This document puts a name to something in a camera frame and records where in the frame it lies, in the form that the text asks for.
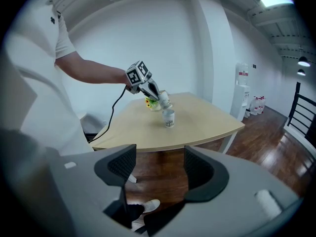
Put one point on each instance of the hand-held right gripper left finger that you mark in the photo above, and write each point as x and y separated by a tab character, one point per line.
118	165

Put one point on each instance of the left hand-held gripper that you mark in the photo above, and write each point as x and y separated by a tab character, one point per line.
135	76

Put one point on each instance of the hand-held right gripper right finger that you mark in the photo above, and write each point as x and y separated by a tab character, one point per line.
207	179

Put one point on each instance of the white paper cup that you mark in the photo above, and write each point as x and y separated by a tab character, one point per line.
165	100
169	119

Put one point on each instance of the person's left forearm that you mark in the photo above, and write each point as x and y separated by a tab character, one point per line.
93	70

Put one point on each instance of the white pot with yellow flowers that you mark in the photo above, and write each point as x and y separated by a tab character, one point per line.
151	104

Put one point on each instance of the person's black trouser leg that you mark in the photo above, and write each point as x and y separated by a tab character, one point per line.
135	212

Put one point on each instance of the person's white shoe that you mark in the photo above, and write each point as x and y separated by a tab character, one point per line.
151	204

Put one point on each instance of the light wooden table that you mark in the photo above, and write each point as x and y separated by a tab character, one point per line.
197	122

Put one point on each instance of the white water dispenser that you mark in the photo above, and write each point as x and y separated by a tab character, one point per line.
240	102

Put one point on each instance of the group of white water jugs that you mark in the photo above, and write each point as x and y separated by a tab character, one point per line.
258	105

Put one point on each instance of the clear water dispenser bottle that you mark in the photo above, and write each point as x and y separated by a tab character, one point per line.
242	74

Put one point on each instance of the person's white polo shirt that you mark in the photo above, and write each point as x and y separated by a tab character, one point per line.
42	83

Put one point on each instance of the black wooden railing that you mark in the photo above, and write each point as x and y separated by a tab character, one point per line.
302	112

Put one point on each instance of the small black pendant lamp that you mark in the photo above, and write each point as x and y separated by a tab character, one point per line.
301	72

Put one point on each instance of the large black pendant lamp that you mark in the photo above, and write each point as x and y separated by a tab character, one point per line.
303	61

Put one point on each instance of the dark wall switch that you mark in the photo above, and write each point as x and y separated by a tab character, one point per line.
254	66

